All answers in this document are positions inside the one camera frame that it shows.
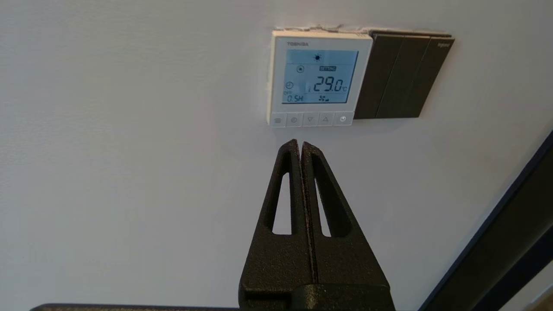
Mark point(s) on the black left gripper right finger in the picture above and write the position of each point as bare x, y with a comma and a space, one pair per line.
345, 263

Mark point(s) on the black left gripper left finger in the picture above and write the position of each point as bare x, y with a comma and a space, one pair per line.
281, 263

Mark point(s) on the dark grey triple wall switch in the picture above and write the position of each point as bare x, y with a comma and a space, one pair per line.
402, 75

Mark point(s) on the white wall thermostat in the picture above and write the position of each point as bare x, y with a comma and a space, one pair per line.
319, 77

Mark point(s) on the bronze glass panel black frame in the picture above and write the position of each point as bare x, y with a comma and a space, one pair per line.
510, 242

